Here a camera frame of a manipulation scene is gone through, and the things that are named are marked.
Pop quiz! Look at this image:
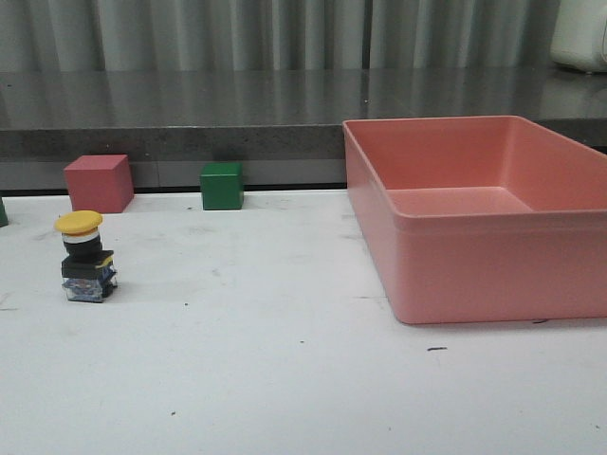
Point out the yellow push button switch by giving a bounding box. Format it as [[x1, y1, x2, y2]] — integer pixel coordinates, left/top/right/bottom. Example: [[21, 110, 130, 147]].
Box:
[[54, 210, 118, 303]]

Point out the green cube block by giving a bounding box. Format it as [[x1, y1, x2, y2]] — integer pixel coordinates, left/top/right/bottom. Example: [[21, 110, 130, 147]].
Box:
[[199, 162, 244, 210]]

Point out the grey stone counter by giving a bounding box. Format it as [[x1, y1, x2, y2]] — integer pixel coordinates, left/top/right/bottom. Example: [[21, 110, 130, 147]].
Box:
[[1, 66, 606, 194]]

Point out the pink plastic bin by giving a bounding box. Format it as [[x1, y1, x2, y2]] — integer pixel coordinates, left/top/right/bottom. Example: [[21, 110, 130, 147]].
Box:
[[343, 116, 606, 324]]

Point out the pink cube block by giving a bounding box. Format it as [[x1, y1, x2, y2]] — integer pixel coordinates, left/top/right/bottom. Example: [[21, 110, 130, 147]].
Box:
[[64, 155, 134, 213]]

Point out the green block at left edge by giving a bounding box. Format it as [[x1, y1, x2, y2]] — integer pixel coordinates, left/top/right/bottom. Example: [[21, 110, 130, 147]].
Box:
[[0, 198, 9, 228]]

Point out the white appliance on counter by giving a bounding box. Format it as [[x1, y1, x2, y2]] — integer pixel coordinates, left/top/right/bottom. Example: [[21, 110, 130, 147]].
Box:
[[550, 0, 606, 73]]

